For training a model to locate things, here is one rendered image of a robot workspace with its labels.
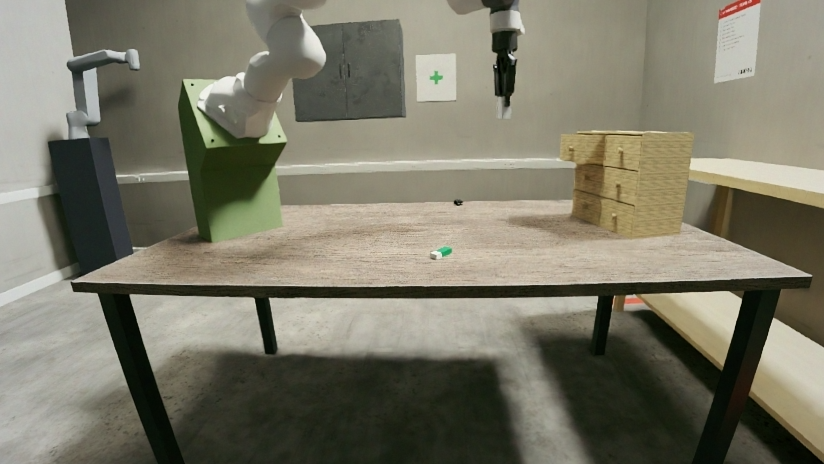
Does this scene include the light wooden chest of drawers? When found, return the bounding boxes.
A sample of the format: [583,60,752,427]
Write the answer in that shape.
[572,131,694,239]

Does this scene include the white and green eraser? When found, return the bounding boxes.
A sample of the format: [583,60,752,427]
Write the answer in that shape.
[430,247,452,260]

